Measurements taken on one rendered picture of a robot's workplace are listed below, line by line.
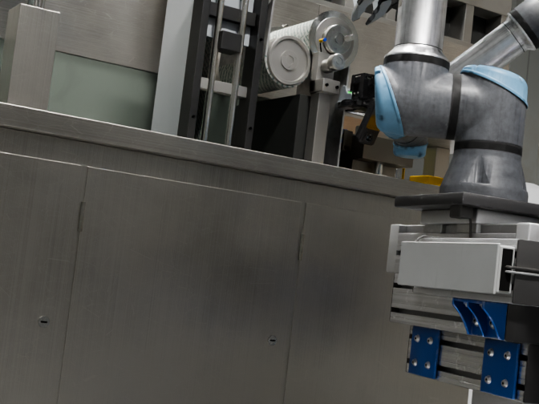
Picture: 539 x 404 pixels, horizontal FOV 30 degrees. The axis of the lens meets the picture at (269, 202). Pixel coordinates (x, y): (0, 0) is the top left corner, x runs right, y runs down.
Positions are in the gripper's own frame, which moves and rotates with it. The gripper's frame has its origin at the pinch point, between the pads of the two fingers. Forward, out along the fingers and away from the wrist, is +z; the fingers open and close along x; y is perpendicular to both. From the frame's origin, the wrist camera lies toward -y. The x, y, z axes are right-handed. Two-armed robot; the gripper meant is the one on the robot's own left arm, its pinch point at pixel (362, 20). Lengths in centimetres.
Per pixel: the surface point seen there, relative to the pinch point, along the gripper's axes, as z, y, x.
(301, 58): 13.5, -2.3, 10.8
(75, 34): 38, 19, 57
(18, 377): 43, -79, 79
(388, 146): 21.7, -18.4, -15.4
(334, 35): 7.0, 1.0, 3.9
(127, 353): 39, -74, 58
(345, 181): 11.3, -45.6, 14.4
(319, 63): 11.4, -5.7, 7.8
